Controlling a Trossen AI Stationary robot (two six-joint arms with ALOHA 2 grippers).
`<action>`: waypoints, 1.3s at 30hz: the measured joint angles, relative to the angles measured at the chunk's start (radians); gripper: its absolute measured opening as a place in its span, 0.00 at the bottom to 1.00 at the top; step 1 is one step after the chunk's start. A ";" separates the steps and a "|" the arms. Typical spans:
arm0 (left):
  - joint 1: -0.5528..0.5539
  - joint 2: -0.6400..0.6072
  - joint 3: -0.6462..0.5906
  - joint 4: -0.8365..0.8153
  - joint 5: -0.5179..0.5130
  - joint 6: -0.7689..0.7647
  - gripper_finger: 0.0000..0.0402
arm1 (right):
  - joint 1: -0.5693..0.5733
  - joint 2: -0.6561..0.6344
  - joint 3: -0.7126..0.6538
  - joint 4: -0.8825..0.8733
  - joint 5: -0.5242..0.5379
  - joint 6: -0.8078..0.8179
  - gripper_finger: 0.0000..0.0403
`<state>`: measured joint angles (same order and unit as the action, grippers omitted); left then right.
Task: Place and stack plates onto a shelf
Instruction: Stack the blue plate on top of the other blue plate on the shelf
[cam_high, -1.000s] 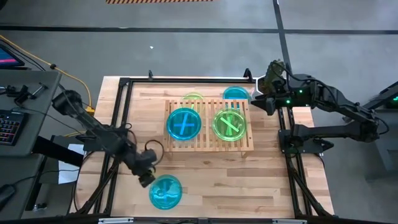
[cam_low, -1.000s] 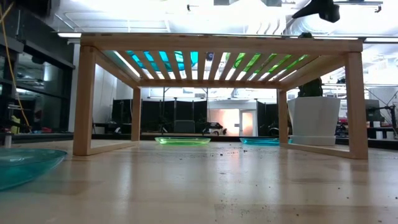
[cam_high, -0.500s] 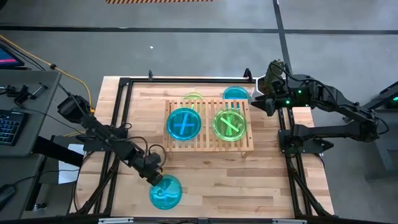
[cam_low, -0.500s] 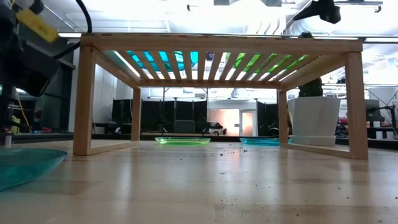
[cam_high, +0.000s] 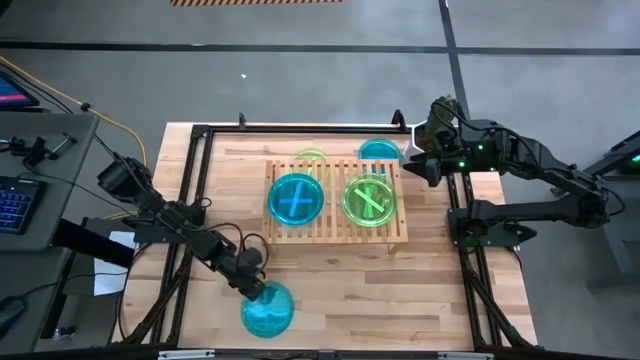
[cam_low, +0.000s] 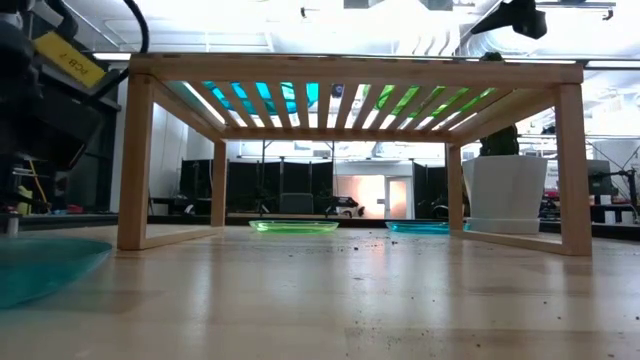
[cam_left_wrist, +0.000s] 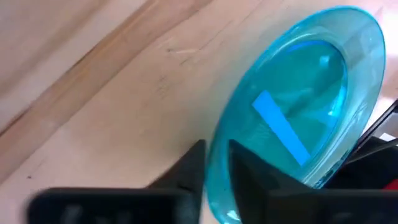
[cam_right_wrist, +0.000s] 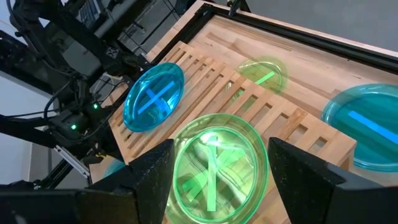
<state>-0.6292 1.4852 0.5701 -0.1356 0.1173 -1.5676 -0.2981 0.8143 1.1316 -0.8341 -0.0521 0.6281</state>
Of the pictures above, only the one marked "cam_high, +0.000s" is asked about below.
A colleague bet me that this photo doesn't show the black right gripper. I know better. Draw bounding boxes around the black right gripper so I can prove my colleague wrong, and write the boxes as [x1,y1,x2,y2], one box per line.
[401,142,472,189]

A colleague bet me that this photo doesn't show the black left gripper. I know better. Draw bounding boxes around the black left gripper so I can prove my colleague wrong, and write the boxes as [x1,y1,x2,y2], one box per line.
[218,243,268,303]

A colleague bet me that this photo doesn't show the wooden slatted shelf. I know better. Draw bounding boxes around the wooden slatted shelf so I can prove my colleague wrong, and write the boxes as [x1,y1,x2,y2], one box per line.
[260,158,409,255]

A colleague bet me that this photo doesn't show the white hexagonal plant pot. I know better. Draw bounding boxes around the white hexagonal plant pot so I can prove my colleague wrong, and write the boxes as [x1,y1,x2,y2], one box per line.
[406,121,429,157]

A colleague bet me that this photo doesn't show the green cactus plant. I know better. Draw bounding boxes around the green cactus plant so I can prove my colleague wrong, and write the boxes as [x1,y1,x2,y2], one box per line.
[422,96,460,152]

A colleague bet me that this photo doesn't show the white paper sheet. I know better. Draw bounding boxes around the white paper sheet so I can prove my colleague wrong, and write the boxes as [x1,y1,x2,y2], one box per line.
[92,229,138,297]

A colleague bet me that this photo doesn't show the black flat bar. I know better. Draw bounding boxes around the black flat bar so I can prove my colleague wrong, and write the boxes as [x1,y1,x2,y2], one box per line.
[51,217,136,270]

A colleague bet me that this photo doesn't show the grey side desk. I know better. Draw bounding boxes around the grey side desk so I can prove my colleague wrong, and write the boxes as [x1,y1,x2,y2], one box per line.
[0,112,100,252]

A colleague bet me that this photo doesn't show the black computer mouse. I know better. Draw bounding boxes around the black computer mouse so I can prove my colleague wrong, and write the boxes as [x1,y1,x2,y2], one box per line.
[0,295,26,337]

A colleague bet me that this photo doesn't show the black backlit keyboard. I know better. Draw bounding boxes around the black backlit keyboard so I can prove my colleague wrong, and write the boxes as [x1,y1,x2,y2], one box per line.
[0,175,49,236]

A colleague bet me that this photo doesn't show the black clamp tool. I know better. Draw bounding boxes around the black clamp tool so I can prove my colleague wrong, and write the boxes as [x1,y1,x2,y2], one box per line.
[8,131,79,169]

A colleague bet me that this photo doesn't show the computer monitor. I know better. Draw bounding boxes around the computer monitor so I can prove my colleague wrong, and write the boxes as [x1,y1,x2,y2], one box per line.
[0,69,41,110]

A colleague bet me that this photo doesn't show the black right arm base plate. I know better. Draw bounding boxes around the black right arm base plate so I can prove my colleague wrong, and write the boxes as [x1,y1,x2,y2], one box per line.
[447,205,539,250]

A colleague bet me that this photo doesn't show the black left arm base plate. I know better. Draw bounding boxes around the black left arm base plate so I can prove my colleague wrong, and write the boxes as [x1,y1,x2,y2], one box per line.
[132,205,207,246]

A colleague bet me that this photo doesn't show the black aluminium table frame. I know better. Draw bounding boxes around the black aluminium table frame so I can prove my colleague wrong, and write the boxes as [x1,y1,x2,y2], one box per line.
[107,108,539,351]

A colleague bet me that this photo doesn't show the yellow cable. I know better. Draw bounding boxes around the yellow cable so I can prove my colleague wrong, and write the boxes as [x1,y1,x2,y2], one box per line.
[0,55,149,221]

